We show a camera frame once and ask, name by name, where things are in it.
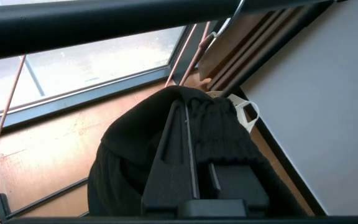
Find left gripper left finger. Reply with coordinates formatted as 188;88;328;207
141;99;200;217

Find black garment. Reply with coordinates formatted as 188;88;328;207
87;85;307;217

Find white laundry basket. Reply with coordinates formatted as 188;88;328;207
206;90;260;134

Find black clothes rack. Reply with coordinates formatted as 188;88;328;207
0;0;347;223

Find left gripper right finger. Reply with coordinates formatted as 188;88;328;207
200;162;270;216

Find brown curtain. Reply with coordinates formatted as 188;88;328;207
197;6;323;94

